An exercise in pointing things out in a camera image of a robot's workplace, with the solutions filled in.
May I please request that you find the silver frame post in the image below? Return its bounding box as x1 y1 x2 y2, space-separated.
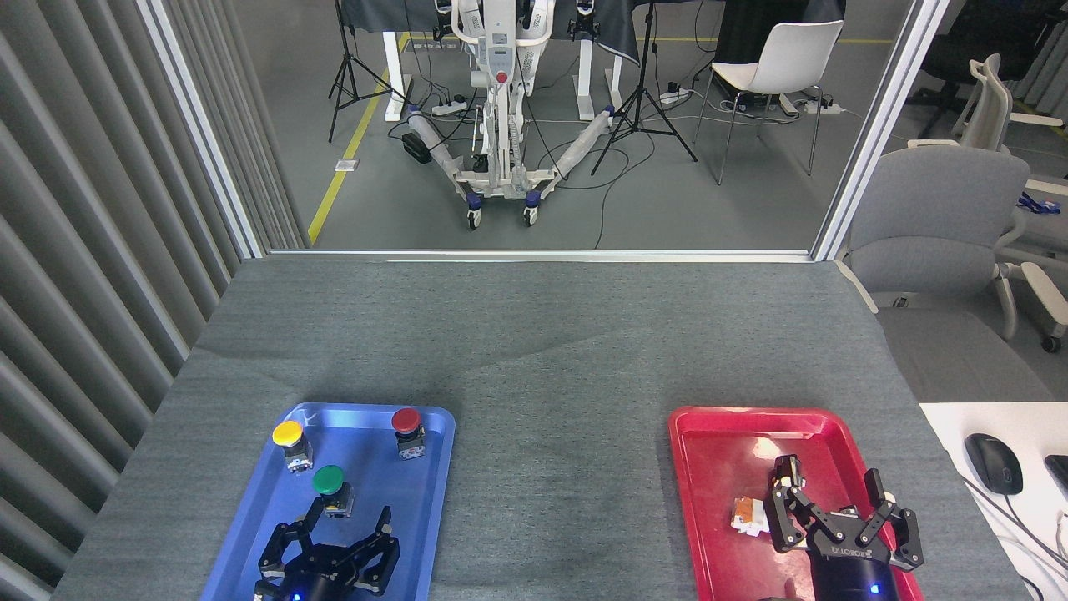
811 0 952 261
138 0 268 260

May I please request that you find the black switch with white base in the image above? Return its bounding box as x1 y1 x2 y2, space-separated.
772 454 804 495

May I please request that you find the red push button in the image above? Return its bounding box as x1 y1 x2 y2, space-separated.
391 407 426 460

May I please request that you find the white chair frame with armrest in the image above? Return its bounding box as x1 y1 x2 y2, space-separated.
997 179 1068 353

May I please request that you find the white stand on wheels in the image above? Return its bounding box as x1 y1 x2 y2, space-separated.
406 0 618 230

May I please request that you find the grey ribbed partition panel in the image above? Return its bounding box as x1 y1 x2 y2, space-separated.
0 0 314 601

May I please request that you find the blue plastic tray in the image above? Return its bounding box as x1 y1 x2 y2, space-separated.
200 402 457 601

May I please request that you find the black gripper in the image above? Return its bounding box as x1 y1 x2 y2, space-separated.
768 469 924 601
257 498 400 601

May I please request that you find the white side table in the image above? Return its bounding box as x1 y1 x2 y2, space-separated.
918 402 1068 601

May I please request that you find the grey office chair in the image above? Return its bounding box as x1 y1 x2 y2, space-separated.
837 146 1056 403

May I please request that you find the black computer mouse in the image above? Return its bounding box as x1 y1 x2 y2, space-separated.
965 433 1025 497

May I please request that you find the silver frame rail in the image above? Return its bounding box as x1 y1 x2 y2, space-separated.
267 248 814 264

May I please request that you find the white and orange switch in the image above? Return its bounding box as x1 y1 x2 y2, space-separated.
731 496 772 538

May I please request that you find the yellow push button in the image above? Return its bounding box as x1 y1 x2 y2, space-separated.
272 420 315 474

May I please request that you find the white chair with metal legs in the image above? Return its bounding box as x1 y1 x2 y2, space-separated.
694 20 845 186

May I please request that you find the black office chair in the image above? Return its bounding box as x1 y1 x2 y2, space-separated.
905 0 1052 139

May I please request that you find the white desk with black cloth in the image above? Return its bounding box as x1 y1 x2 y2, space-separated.
342 0 727 123

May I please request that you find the black tripod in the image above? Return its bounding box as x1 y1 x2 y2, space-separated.
591 0 698 176
328 0 410 143

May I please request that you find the red plastic tray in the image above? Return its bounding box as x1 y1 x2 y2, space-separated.
668 406 925 601

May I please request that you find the white office chair with headrest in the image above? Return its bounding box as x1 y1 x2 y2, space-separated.
908 54 1068 155

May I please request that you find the green push button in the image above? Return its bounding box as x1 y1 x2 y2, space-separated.
312 465 355 519

